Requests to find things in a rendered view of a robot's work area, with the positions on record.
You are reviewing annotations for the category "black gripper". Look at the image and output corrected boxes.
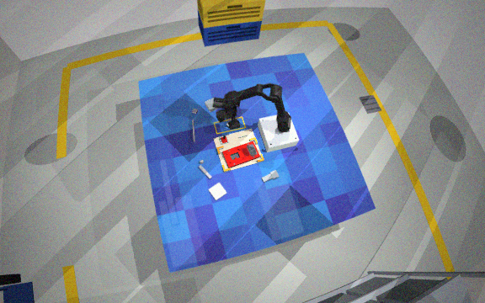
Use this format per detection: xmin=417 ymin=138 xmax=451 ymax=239
xmin=226 ymin=110 xmax=240 ymax=130

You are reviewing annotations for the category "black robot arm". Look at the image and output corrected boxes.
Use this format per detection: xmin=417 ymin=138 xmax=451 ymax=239
xmin=213 ymin=82 xmax=291 ymax=133

